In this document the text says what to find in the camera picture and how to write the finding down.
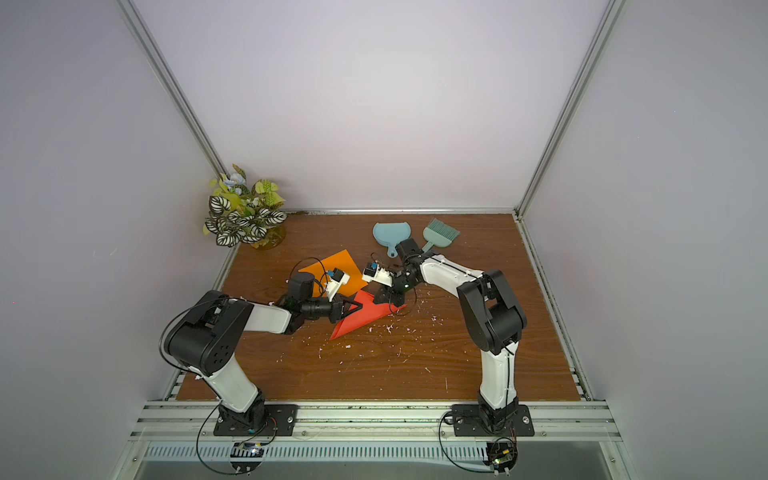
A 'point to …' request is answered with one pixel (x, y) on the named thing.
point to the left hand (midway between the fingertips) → (361, 307)
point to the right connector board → (502, 456)
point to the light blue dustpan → (390, 235)
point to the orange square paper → (341, 261)
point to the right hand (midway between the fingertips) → (377, 292)
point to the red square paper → (369, 312)
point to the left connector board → (245, 457)
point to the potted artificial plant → (245, 211)
